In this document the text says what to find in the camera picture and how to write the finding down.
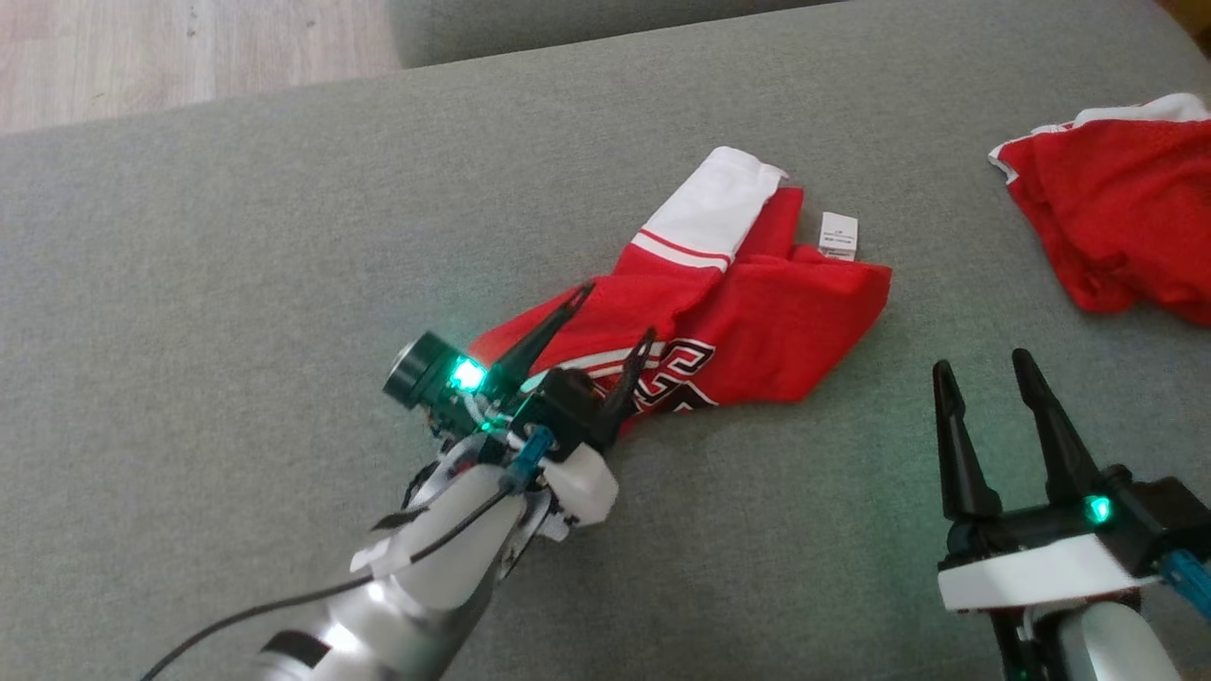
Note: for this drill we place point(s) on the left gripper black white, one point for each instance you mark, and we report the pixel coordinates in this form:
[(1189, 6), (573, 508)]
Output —
[(430, 374)]

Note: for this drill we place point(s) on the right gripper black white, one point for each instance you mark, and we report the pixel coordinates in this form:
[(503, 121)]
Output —
[(1031, 572)]

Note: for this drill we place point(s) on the red white basketball jersey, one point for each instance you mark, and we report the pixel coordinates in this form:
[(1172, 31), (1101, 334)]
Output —
[(785, 331)]

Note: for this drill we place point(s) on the right robot arm silver white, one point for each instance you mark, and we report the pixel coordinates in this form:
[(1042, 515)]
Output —
[(1107, 648)]

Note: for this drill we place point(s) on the left robot arm silver white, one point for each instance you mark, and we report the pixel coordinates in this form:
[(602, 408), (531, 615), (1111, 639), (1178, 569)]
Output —
[(426, 586)]

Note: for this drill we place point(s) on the red shorts white stripes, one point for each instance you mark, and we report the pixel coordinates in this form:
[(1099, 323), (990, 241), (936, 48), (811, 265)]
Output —
[(1126, 218)]

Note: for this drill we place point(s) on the large grey sofa seat cushion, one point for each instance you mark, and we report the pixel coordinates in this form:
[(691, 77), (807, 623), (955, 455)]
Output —
[(236, 236)]

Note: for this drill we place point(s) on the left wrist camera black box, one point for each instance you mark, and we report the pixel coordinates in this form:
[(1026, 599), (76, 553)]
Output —
[(563, 407)]

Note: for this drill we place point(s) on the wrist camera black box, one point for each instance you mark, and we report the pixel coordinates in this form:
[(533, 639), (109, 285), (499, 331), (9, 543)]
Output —
[(1168, 520), (563, 407)]

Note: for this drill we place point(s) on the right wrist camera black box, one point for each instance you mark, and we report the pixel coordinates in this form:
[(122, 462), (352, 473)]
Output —
[(1168, 520)]

